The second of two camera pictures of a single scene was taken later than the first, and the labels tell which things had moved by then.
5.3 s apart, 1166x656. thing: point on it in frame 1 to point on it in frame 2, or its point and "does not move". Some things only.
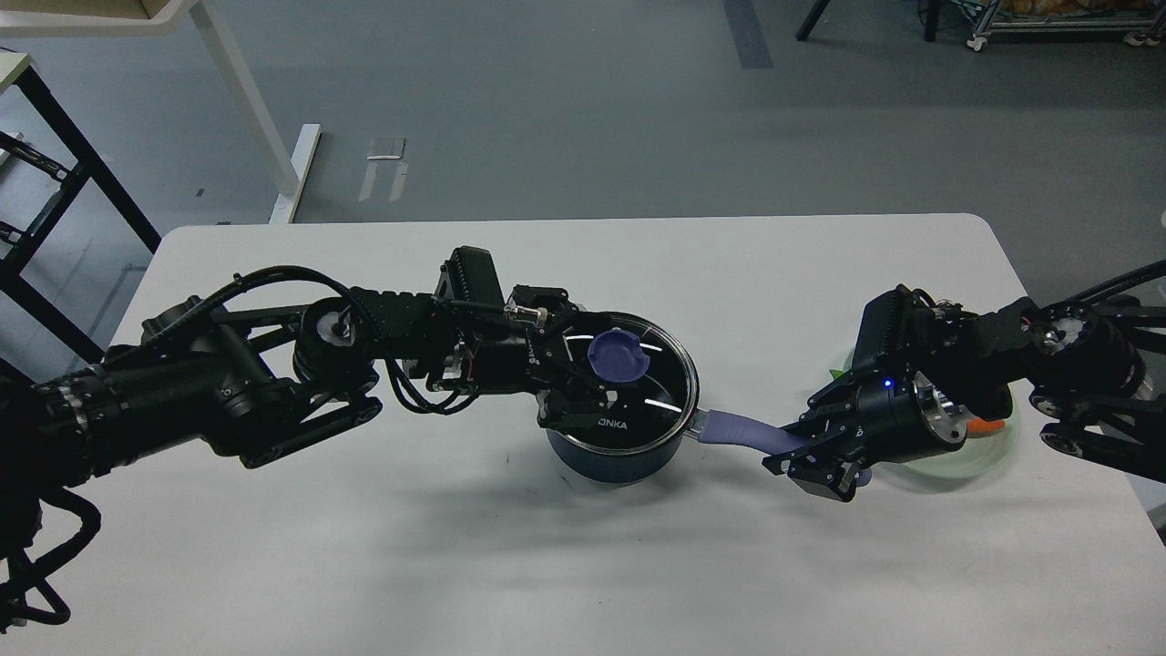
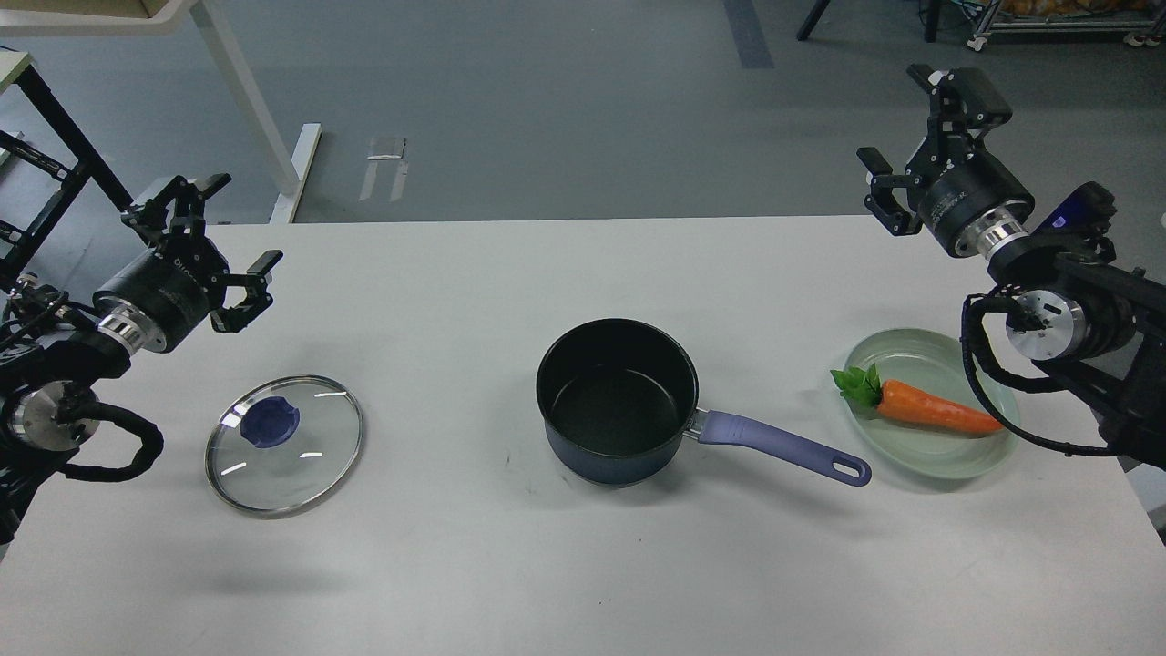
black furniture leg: (813, 18) does not move
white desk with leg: (32, 18) does not move
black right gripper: (896, 417) to (956, 183)
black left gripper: (526, 342) to (181, 283)
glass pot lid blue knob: (644, 375) to (281, 445)
